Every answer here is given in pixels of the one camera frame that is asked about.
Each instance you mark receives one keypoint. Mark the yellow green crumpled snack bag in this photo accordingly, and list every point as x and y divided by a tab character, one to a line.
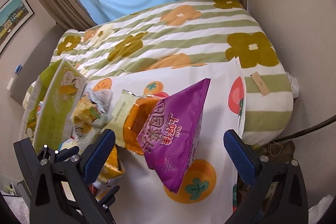
90	115

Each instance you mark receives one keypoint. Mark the grey headboard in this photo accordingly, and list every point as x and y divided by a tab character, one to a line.
37	62

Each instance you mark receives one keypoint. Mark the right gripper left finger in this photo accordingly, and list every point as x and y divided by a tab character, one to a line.
61	191

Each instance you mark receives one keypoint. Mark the framed wall picture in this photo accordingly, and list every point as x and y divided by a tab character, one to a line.
14	14

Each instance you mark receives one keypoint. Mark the green striped flower quilt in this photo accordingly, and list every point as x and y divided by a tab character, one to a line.
190	32

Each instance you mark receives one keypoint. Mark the white fruit print cloth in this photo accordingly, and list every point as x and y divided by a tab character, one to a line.
206	193

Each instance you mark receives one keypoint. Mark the purple snack bag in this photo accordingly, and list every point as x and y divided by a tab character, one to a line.
170	136

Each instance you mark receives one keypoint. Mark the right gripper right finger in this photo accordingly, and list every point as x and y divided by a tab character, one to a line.
289	203

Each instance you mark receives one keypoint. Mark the orange cream snack bag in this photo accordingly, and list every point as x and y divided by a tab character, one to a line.
128	117

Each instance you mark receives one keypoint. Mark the yellow chip bag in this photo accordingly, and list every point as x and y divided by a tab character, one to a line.
109	175

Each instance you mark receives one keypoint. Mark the green cardboard box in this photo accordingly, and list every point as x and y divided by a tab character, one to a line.
51	101

